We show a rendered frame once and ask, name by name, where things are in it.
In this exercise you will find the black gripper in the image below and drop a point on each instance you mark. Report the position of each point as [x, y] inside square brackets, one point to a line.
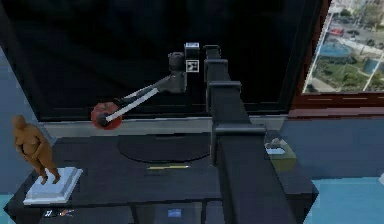
[176, 75]

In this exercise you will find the red tomato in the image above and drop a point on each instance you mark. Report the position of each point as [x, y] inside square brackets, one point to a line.
[104, 117]

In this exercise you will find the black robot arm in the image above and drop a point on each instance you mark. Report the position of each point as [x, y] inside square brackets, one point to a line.
[233, 140]

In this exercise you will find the black television stand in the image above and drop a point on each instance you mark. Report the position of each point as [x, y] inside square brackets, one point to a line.
[133, 186]

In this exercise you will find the black television set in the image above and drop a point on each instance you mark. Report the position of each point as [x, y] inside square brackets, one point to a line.
[133, 53]

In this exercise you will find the yellow pencil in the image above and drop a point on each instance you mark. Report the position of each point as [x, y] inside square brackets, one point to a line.
[168, 167]

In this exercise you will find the brown human figure statue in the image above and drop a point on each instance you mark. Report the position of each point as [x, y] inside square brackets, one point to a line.
[35, 148]

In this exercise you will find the olive tissue box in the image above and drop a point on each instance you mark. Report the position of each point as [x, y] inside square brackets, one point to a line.
[281, 155]

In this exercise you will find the window with brown frame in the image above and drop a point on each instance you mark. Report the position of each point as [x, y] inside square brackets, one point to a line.
[343, 56]

